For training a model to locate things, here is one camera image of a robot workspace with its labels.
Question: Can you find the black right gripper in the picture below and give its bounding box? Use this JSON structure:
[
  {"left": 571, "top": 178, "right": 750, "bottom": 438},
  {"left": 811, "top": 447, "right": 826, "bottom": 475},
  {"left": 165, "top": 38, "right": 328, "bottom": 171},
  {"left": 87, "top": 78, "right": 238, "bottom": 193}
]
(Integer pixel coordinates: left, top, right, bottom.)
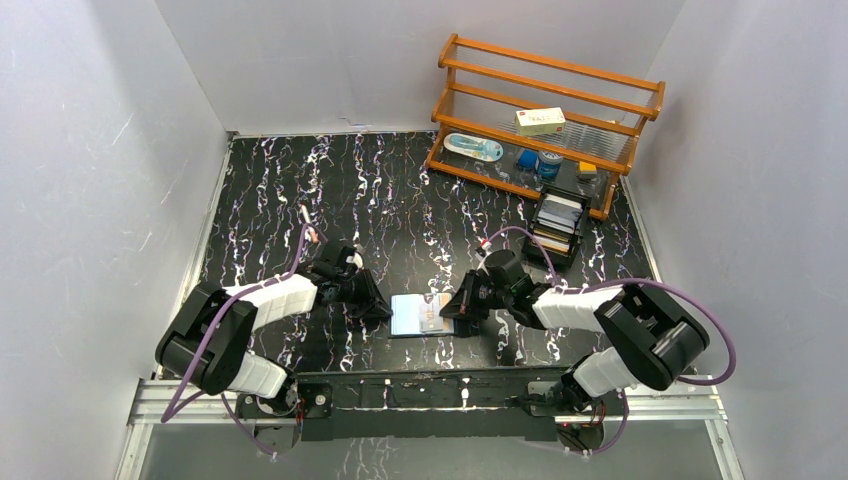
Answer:
[{"left": 441, "top": 268, "right": 513, "bottom": 320}]

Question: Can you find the black leather card holder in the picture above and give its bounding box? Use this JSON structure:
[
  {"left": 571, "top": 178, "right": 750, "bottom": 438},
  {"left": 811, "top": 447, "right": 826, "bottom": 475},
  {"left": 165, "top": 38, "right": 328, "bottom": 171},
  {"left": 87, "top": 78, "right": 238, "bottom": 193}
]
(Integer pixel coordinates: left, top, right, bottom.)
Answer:
[{"left": 389, "top": 293, "right": 457, "bottom": 338}]

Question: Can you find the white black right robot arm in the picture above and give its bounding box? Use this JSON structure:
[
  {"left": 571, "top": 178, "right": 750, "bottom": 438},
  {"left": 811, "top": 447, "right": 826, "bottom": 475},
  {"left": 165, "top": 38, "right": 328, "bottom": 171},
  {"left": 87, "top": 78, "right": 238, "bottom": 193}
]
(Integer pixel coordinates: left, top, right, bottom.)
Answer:
[{"left": 440, "top": 250, "right": 710, "bottom": 414}]

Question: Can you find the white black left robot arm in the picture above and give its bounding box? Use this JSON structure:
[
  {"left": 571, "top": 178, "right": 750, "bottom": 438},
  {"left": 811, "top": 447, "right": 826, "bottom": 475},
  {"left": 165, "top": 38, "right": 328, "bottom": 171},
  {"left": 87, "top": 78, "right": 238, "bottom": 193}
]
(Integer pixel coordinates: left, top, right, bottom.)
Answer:
[{"left": 154, "top": 242, "right": 392, "bottom": 416}]

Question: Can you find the black tray with cards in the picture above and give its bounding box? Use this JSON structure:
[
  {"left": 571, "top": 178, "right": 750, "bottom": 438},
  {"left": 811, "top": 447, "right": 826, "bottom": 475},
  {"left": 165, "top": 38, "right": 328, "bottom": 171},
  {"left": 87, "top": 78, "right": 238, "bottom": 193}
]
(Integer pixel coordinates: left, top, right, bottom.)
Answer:
[{"left": 521, "top": 186, "right": 589, "bottom": 272}]

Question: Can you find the small pen on table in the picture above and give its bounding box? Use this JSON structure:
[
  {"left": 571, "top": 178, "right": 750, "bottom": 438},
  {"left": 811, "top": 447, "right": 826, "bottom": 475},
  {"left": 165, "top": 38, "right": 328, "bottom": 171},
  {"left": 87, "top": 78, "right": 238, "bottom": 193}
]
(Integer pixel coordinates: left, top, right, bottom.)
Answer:
[{"left": 300, "top": 204, "right": 319, "bottom": 243}]

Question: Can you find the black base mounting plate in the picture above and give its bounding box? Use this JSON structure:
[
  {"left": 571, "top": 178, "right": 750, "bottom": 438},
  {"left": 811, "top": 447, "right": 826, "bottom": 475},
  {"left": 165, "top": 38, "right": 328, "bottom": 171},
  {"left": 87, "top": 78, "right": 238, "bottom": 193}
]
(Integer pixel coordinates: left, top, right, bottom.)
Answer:
[{"left": 235, "top": 367, "right": 627, "bottom": 444}]

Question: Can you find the white blue packaged item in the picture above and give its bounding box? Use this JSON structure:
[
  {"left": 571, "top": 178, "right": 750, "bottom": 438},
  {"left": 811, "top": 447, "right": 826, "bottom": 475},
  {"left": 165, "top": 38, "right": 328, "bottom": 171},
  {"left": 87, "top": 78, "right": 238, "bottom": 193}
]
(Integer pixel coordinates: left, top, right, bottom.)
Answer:
[{"left": 443, "top": 132, "right": 504, "bottom": 163}]

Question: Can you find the small blue cube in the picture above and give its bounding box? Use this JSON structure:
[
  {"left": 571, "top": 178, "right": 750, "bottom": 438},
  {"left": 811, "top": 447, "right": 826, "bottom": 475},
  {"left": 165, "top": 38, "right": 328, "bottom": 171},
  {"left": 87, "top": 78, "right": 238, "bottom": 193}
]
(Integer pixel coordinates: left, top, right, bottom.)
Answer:
[{"left": 516, "top": 149, "right": 538, "bottom": 171}]

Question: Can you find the blue round container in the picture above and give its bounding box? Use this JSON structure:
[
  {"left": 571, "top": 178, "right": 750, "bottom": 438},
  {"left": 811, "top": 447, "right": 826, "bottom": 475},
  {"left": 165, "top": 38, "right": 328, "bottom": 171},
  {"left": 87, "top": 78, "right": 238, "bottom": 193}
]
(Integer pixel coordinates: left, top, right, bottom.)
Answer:
[{"left": 536, "top": 150, "right": 564, "bottom": 181}]

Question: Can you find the orange wooden shelf rack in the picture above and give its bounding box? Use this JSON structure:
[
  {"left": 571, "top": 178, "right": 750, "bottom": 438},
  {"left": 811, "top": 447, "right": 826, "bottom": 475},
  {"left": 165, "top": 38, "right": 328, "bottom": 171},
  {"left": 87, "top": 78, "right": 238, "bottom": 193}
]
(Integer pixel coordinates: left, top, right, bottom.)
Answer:
[{"left": 426, "top": 33, "right": 666, "bottom": 219}]

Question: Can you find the white cardboard box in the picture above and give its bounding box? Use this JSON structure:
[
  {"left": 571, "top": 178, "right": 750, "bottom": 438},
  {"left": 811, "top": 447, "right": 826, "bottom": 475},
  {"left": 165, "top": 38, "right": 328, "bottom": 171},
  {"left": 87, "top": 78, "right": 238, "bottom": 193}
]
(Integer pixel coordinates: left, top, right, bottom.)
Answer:
[{"left": 514, "top": 107, "right": 566, "bottom": 137}]

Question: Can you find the aluminium frame rail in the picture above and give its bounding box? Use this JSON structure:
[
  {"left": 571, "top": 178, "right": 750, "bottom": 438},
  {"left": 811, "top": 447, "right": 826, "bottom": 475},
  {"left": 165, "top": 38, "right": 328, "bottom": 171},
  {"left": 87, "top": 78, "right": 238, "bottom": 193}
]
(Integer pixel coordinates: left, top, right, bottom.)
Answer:
[{"left": 127, "top": 376, "right": 729, "bottom": 429}]

